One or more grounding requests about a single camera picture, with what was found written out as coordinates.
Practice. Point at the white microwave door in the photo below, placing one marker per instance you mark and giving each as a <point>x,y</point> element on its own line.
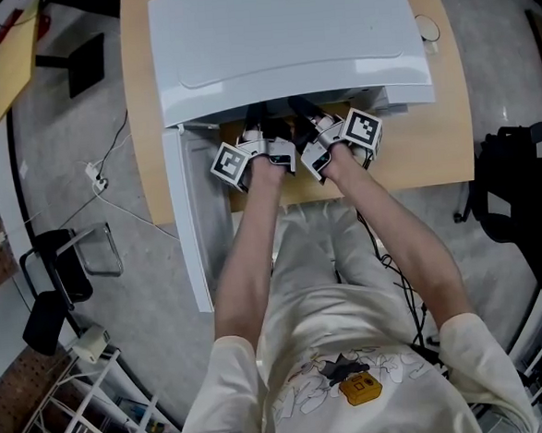
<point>192,216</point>

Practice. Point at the light trousers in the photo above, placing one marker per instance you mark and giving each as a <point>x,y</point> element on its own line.
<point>310,254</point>

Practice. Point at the white microwave oven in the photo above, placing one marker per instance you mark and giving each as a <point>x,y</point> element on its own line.
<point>286,34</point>

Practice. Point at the black folding chair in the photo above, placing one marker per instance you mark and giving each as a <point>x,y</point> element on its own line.
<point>69,271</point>

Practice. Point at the person's right forearm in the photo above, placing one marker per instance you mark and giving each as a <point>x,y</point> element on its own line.
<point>393,239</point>

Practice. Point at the person's left forearm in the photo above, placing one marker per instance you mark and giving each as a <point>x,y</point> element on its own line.
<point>246,259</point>

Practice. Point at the red box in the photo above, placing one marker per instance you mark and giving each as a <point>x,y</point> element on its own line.
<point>2,30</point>

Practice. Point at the white power strip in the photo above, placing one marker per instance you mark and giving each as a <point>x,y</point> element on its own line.
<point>93,171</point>

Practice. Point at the small wooden side table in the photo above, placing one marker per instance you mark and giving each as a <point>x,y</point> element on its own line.
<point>14,57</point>

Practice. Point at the white mug with dark rim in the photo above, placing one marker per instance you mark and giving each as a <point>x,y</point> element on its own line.
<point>426,28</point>

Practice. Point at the black power pack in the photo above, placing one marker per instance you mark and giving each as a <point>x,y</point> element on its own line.
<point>429,355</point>

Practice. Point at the white adapter box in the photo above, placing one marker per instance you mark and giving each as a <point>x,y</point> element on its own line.
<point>89,344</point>

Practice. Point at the white shelf rack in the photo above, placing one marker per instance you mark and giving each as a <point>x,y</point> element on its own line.
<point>79,391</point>

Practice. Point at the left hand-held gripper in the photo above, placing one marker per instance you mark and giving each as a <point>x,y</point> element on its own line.
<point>228,165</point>

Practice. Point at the cream printed t-shirt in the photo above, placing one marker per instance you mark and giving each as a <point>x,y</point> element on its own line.
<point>306,329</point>

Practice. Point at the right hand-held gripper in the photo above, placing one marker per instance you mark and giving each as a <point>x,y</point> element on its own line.
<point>360,130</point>

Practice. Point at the black office chair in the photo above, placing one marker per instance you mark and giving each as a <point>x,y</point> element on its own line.
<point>505,185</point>

